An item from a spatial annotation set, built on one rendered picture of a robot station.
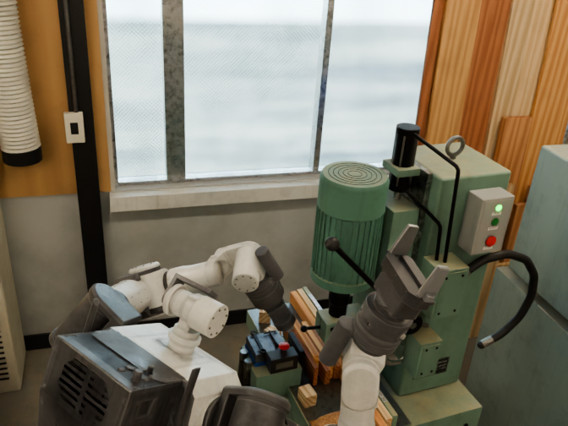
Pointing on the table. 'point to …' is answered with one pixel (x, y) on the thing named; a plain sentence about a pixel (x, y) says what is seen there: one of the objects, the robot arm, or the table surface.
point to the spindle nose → (338, 304)
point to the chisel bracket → (331, 320)
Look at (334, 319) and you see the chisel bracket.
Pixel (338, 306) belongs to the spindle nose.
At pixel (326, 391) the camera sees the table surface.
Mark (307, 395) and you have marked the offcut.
